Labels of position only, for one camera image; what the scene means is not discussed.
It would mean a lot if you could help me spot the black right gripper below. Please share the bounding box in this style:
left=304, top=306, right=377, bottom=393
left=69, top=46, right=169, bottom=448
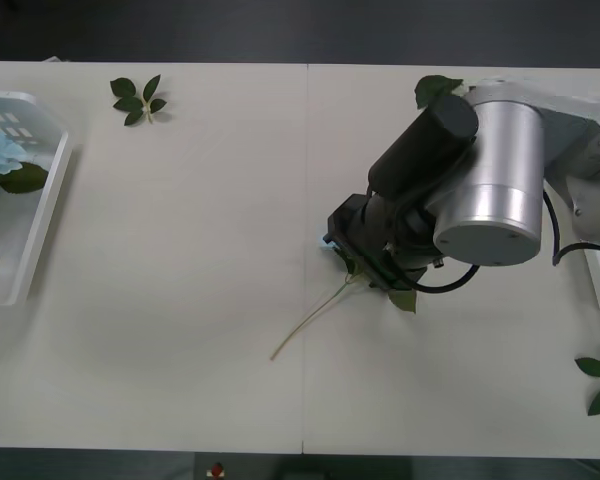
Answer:
left=327, top=193, right=415, bottom=292

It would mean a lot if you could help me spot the black right camera cable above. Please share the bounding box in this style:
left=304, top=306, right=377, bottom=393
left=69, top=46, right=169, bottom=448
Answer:
left=410, top=263, right=482, bottom=294

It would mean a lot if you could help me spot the single large green leaf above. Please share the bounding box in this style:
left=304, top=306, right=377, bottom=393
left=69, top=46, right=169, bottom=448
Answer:
left=413, top=74, right=465, bottom=110

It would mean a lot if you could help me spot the green leaf twig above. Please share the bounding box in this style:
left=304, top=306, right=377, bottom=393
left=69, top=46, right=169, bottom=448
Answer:
left=109, top=74, right=168, bottom=127
left=573, top=354, right=600, bottom=436

